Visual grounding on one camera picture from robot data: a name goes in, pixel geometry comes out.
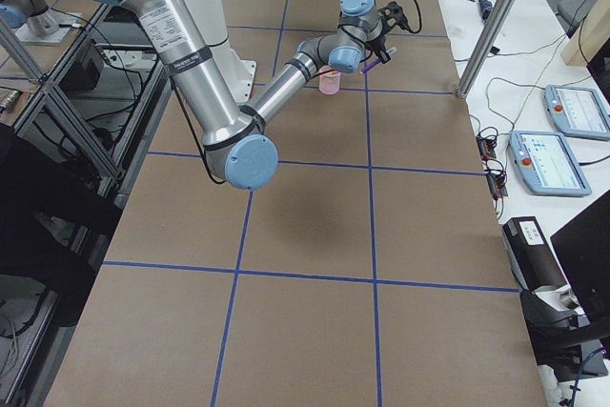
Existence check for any pink mesh pen holder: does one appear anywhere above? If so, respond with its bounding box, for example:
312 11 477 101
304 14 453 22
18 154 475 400
318 66 341 95

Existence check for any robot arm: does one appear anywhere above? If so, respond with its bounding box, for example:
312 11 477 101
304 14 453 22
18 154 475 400
94 0 390 190

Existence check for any purple highlighter pen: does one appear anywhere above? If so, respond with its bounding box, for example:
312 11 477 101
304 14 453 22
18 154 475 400
360 47 397 75

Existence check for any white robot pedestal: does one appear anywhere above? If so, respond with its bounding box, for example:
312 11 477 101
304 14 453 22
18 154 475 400
185 0 256 104

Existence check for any black monitor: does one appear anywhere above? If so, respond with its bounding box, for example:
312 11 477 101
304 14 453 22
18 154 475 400
551 202 609 319

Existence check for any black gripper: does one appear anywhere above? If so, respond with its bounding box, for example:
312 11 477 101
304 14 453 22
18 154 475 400
366 35 393 64

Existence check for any aluminium frame post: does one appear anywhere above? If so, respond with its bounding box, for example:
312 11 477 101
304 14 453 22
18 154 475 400
456 0 516 99

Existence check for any black cardboard box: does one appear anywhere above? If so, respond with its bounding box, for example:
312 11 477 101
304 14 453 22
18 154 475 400
502 216 567 293

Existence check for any far blue teach pendant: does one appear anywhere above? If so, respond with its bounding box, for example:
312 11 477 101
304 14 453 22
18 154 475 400
543 85 609 141

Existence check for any near blue teach pendant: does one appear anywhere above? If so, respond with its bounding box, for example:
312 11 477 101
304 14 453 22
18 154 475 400
509 131 592 197

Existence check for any blue teach pendant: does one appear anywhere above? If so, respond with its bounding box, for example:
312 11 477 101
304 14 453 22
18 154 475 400
543 85 609 141
509 131 592 197

